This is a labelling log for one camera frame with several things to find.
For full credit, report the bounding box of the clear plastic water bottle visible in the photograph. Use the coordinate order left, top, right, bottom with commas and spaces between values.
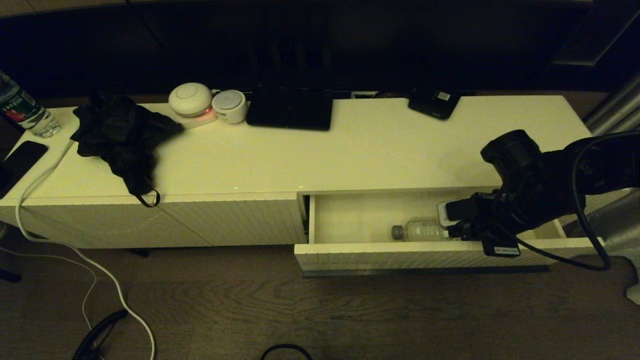
391, 216, 453, 242

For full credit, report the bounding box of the white ribbed drawer black handle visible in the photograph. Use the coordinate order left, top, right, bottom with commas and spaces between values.
294, 187, 606, 275

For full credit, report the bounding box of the white low cabinet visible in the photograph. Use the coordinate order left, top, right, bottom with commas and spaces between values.
0, 94, 631, 249

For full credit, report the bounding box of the black HDMI box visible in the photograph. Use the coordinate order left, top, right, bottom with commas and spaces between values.
407, 87, 462, 121

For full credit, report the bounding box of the black flat set-top box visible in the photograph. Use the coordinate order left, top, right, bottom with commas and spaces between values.
246, 86, 334, 131

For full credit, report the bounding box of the dark side cabinet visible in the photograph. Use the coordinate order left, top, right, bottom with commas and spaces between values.
547, 0, 640, 68

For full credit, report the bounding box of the white ribbed cabinet door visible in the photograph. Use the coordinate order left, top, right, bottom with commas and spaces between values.
160, 191, 307, 247

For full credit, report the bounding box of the small white round speaker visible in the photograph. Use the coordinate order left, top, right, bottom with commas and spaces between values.
211, 89, 249, 124

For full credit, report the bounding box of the white base pad red light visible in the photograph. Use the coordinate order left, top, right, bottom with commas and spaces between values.
175, 106, 219, 130

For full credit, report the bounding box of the large white round device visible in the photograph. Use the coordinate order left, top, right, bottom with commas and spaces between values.
168, 82, 213, 118

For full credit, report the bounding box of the black folded umbrella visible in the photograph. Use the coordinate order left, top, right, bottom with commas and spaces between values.
70, 94, 184, 208

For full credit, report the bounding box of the black smartphone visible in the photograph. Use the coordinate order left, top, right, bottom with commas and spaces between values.
0, 140, 49, 200

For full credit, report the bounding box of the labelled water bottle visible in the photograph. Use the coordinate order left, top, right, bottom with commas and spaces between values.
0, 71, 62, 139

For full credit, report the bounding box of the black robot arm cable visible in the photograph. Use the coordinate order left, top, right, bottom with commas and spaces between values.
510, 131, 640, 272

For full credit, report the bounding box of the black floor cable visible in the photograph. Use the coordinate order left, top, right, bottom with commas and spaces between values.
260, 344, 313, 360

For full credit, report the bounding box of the thick white cable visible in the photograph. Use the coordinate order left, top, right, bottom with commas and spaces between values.
15, 140, 157, 360

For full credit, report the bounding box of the black corrugated hose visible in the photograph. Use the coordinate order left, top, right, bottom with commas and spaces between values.
72, 309, 130, 360

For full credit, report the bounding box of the thin white cable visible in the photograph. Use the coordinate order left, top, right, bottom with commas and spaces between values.
0, 245, 98, 331

